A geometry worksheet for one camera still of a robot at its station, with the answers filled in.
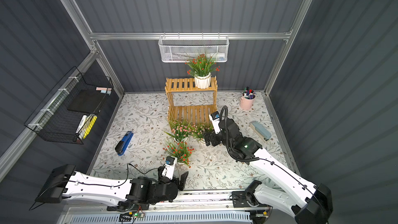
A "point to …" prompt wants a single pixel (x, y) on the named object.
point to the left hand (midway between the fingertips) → (181, 173)
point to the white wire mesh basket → (183, 48)
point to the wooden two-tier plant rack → (193, 113)
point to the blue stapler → (121, 145)
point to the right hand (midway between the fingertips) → (213, 129)
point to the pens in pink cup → (249, 94)
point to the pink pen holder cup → (245, 103)
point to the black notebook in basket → (86, 101)
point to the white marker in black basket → (81, 123)
